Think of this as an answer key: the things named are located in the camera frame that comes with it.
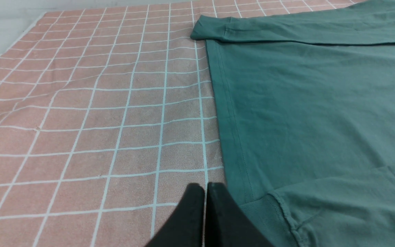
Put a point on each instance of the green long-sleeved shirt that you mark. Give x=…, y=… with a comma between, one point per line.
x=306, y=118

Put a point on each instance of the pink grid tablecloth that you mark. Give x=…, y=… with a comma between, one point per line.
x=105, y=116

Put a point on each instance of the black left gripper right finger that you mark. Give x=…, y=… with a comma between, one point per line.
x=225, y=223

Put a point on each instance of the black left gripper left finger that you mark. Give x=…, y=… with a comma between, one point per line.
x=184, y=226

